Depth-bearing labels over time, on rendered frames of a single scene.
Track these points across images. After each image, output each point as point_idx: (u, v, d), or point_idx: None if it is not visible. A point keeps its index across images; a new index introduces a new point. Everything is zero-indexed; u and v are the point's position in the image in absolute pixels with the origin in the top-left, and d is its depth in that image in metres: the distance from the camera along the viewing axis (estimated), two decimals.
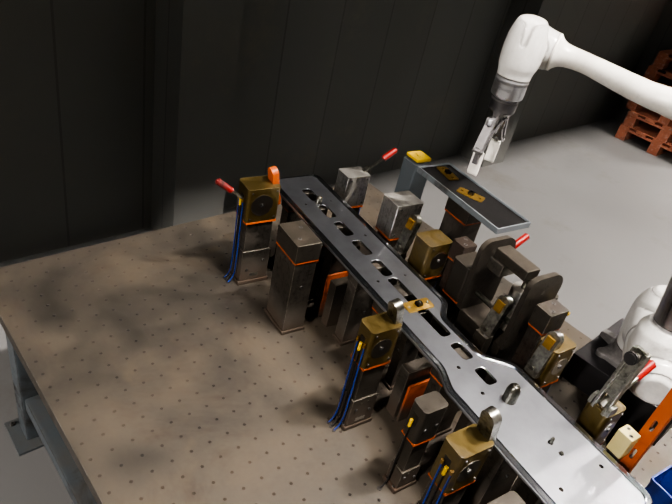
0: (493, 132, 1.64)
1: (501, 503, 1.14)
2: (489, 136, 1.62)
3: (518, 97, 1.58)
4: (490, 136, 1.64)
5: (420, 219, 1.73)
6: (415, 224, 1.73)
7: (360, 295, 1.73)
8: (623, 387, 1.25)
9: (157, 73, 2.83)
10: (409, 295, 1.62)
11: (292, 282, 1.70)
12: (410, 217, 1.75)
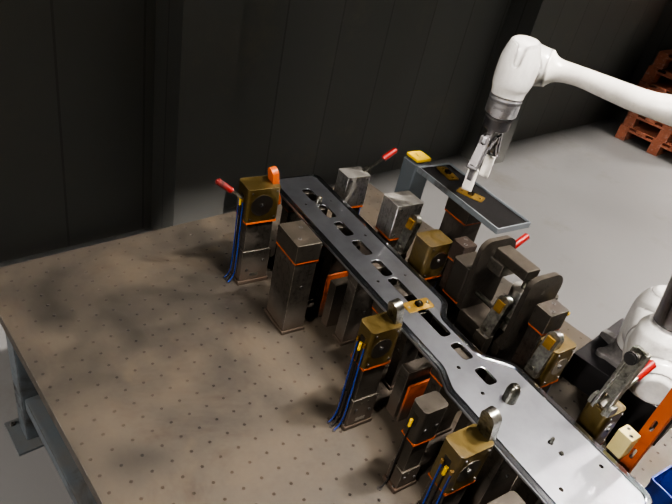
0: (487, 149, 1.67)
1: (501, 503, 1.14)
2: (483, 153, 1.65)
3: (512, 115, 1.61)
4: (484, 153, 1.67)
5: (420, 219, 1.73)
6: (415, 224, 1.73)
7: (360, 295, 1.73)
8: (623, 387, 1.25)
9: (157, 73, 2.83)
10: (409, 295, 1.62)
11: (292, 282, 1.70)
12: (410, 217, 1.75)
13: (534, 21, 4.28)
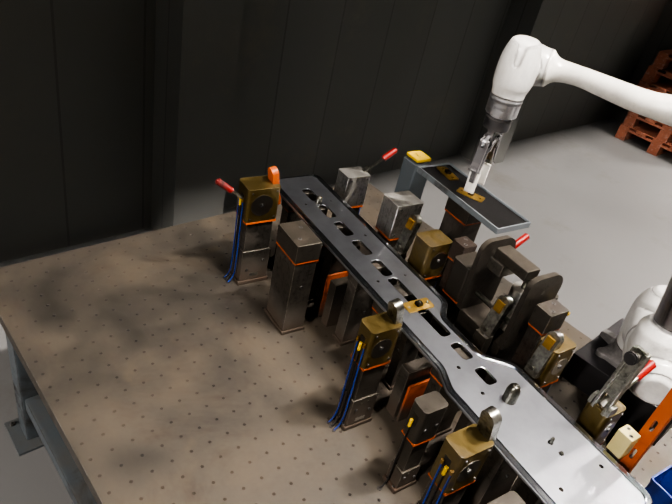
0: (488, 151, 1.68)
1: (501, 503, 1.14)
2: (484, 156, 1.66)
3: (512, 115, 1.61)
4: (485, 155, 1.68)
5: (420, 219, 1.73)
6: (415, 224, 1.73)
7: (360, 295, 1.73)
8: (623, 387, 1.25)
9: (157, 73, 2.83)
10: (409, 295, 1.62)
11: (292, 282, 1.70)
12: (410, 217, 1.75)
13: (534, 21, 4.28)
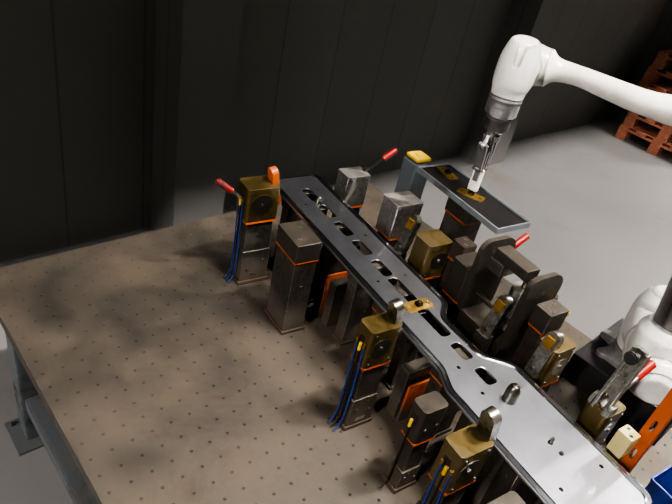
0: (488, 151, 1.69)
1: (501, 503, 1.14)
2: (485, 156, 1.68)
3: (511, 115, 1.61)
4: (486, 155, 1.70)
5: (420, 219, 1.73)
6: (415, 224, 1.73)
7: (360, 295, 1.73)
8: (623, 387, 1.25)
9: (157, 73, 2.83)
10: (409, 295, 1.62)
11: (292, 282, 1.70)
12: (410, 217, 1.75)
13: (534, 21, 4.28)
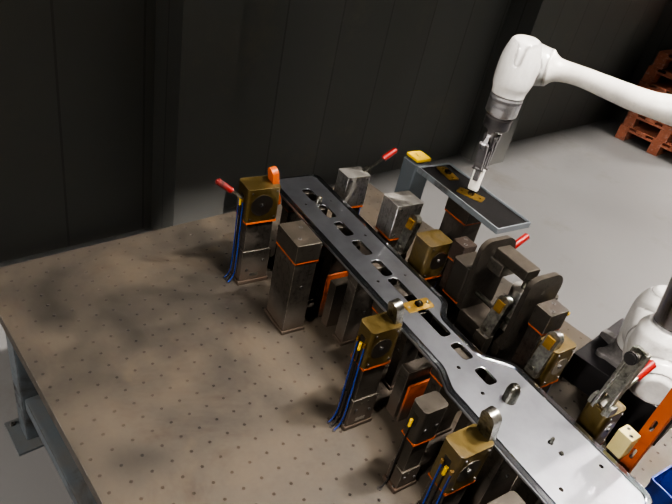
0: (489, 151, 1.69)
1: (501, 503, 1.14)
2: (486, 155, 1.68)
3: (512, 115, 1.61)
4: (487, 155, 1.70)
5: (420, 219, 1.73)
6: (415, 224, 1.73)
7: (360, 295, 1.73)
8: (623, 387, 1.25)
9: (157, 73, 2.83)
10: (409, 295, 1.62)
11: (292, 282, 1.70)
12: (410, 217, 1.75)
13: (534, 21, 4.28)
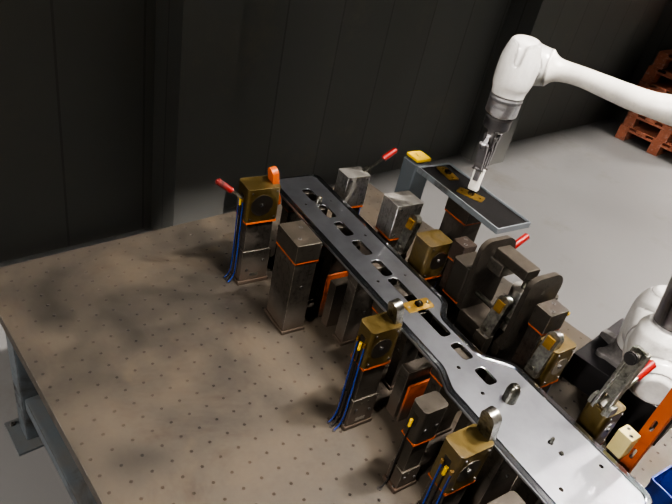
0: (489, 151, 1.69)
1: (501, 503, 1.14)
2: (486, 155, 1.68)
3: (512, 115, 1.61)
4: (487, 155, 1.70)
5: (420, 219, 1.73)
6: (415, 224, 1.73)
7: (360, 295, 1.73)
8: (623, 387, 1.25)
9: (157, 73, 2.83)
10: (409, 295, 1.62)
11: (292, 282, 1.70)
12: (410, 217, 1.75)
13: (534, 21, 4.28)
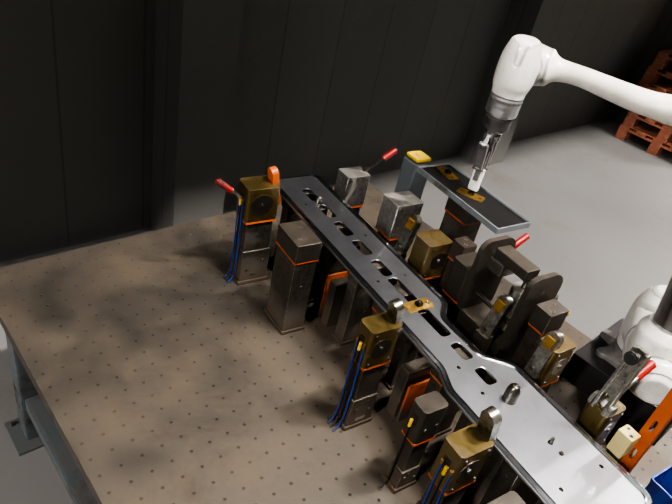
0: (489, 151, 1.69)
1: (501, 503, 1.14)
2: (486, 155, 1.68)
3: (512, 115, 1.61)
4: (487, 155, 1.70)
5: (420, 219, 1.73)
6: (415, 224, 1.73)
7: (360, 295, 1.73)
8: (623, 387, 1.25)
9: (157, 73, 2.83)
10: (409, 295, 1.62)
11: (292, 282, 1.70)
12: (410, 217, 1.75)
13: (534, 21, 4.28)
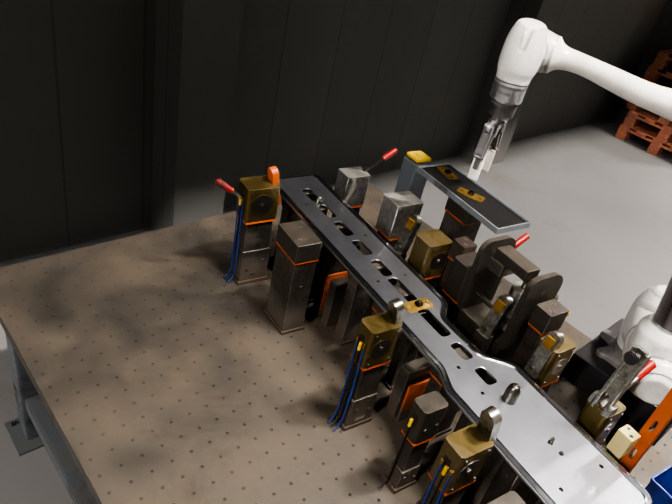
0: (492, 137, 1.65)
1: (501, 503, 1.14)
2: (488, 141, 1.64)
3: (517, 100, 1.59)
4: (489, 141, 1.66)
5: (420, 219, 1.73)
6: (415, 224, 1.73)
7: (360, 295, 1.73)
8: (623, 387, 1.25)
9: (157, 73, 2.83)
10: (409, 295, 1.62)
11: (292, 282, 1.70)
12: (410, 217, 1.75)
13: None
